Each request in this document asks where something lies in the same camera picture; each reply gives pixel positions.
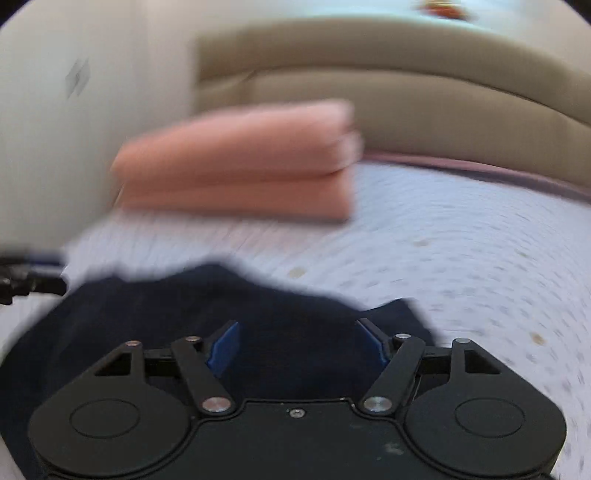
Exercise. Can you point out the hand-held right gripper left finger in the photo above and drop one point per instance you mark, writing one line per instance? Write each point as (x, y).
(225, 347)

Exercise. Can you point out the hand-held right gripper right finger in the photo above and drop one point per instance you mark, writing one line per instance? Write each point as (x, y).
(371, 344)

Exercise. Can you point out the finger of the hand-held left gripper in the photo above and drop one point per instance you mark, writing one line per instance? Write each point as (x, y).
(44, 258)
(48, 284)

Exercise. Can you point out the navy striped hooded jacket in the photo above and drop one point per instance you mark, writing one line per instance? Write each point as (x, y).
(286, 323)

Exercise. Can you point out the floral quilted bedspread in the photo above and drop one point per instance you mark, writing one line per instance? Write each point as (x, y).
(461, 258)

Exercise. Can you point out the pink folded blanket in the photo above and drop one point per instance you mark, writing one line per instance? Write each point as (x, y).
(240, 138)
(240, 198)

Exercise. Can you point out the beige padded headboard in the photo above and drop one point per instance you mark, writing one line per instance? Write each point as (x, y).
(415, 92)

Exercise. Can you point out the red blurred object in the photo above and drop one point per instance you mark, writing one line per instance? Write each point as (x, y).
(443, 9)

